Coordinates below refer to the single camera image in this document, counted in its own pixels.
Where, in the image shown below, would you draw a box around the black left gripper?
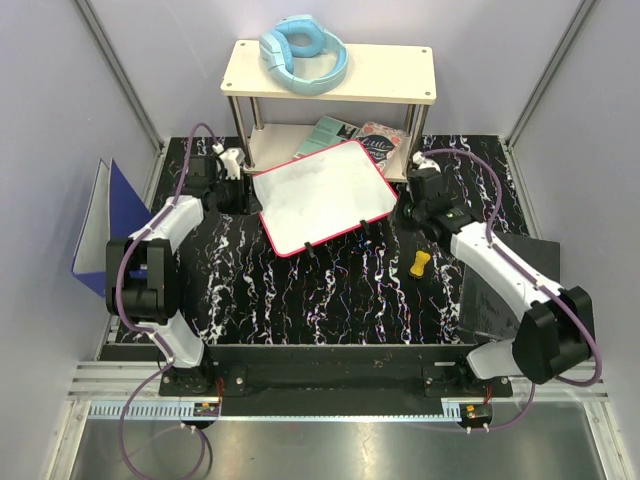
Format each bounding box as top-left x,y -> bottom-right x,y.
210,173 -> 262,216

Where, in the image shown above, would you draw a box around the yellow whiteboard eraser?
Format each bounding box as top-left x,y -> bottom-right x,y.
409,250 -> 431,279

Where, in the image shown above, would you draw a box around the pink framed whiteboard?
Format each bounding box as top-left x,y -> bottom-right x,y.
253,140 -> 397,258

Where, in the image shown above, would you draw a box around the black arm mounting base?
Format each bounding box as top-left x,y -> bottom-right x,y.
159,345 -> 513,420

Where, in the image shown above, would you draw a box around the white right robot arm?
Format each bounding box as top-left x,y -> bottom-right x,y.
398,167 -> 601,397

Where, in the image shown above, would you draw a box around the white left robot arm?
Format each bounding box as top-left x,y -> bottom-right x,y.
106,148 -> 260,396

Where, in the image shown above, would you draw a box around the Little Women floral book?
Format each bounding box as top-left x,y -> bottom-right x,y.
355,121 -> 405,172

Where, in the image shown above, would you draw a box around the teal paperback book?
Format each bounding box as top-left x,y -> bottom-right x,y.
293,116 -> 360,159

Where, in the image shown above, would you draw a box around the black notebook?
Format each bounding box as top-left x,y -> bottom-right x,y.
458,232 -> 562,346

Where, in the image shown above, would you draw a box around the white two-tier shelf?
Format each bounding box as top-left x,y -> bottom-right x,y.
221,39 -> 437,182

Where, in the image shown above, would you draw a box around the light blue headphones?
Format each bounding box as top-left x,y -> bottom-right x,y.
258,14 -> 349,96

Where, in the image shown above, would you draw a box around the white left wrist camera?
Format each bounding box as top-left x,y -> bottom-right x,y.
213,143 -> 245,181

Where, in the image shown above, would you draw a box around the blue ring binder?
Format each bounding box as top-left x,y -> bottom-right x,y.
71,159 -> 152,298

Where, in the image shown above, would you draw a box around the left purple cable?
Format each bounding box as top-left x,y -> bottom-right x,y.
113,122 -> 224,480

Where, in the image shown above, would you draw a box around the grey slotted cable duct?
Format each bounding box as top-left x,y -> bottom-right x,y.
88,400 -> 221,421

